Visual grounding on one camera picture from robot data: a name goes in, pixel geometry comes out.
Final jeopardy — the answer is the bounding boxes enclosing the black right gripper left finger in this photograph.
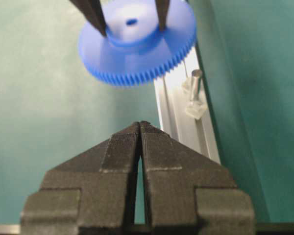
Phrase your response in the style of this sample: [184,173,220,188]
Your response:
[21,122,140,235]

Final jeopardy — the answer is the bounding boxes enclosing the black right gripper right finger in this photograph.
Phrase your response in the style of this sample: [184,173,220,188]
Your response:
[140,121,256,235]

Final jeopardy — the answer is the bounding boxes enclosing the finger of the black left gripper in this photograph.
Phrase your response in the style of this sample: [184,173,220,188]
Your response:
[155,0,170,31]
[70,0,107,37]

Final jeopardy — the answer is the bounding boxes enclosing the large blue plastic gear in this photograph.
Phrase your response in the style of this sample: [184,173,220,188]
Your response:
[78,0,196,87]

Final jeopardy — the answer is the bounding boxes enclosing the lower steel shaft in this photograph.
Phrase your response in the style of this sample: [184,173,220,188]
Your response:
[190,69,203,101]

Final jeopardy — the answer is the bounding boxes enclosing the silver aluminium extrusion rail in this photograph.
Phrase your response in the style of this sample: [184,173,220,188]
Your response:
[154,47,221,163]

